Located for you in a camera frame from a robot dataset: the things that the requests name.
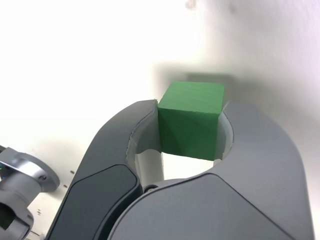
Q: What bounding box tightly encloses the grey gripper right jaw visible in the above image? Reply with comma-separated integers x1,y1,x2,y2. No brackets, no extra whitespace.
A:
107,100,315,240

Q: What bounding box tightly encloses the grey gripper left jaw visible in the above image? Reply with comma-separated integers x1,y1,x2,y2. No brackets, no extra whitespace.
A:
46,99,165,240

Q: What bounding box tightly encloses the green cube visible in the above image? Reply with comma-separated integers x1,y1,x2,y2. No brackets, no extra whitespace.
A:
157,80,225,162

